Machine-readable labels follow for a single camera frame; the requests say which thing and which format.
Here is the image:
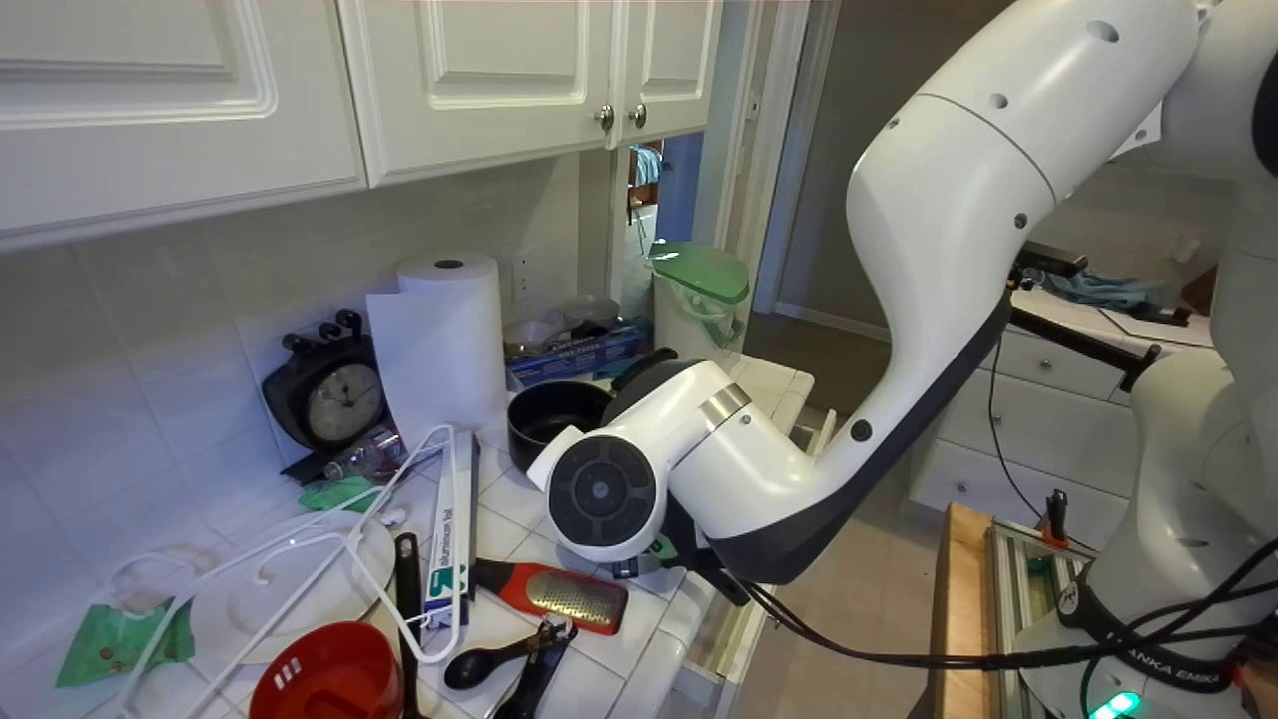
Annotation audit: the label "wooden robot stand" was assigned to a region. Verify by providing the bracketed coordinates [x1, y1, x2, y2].
[927, 502, 1004, 719]

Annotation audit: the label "white paper towel roll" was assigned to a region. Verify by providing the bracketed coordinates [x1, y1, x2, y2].
[369, 250, 509, 445]

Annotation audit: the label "black kitchen scale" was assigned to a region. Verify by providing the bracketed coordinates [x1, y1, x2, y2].
[260, 306, 389, 485]

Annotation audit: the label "black handled utensil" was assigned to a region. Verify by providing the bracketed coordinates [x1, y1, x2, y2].
[395, 532, 425, 719]

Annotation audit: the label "white wire rack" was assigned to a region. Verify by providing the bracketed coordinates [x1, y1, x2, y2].
[93, 426, 469, 719]

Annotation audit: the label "black measuring spoons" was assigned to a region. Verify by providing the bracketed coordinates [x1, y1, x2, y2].
[445, 619, 580, 719]

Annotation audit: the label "blue foil box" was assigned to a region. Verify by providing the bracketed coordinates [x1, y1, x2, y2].
[509, 319, 652, 389]

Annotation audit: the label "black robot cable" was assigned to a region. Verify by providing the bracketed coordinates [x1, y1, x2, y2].
[690, 532, 1278, 710]

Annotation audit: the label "green packet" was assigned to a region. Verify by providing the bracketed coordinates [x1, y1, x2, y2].
[55, 602, 194, 687]

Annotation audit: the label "open white drawer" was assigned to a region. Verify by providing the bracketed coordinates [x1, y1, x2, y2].
[666, 552, 765, 719]

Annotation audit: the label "white long box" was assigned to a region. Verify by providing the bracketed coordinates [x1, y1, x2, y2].
[425, 431, 475, 630]

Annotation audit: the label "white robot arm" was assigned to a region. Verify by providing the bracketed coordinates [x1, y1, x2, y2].
[527, 0, 1278, 719]

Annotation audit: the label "black saucepan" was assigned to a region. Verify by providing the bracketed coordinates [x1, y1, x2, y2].
[509, 346, 676, 470]

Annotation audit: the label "red handheld grater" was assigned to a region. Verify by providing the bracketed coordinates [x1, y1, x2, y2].
[470, 560, 626, 636]

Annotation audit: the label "white upper cabinets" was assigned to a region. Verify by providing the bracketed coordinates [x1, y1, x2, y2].
[0, 0, 726, 250]

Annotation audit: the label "green lid plastic container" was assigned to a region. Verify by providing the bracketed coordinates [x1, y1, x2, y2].
[652, 242, 752, 363]

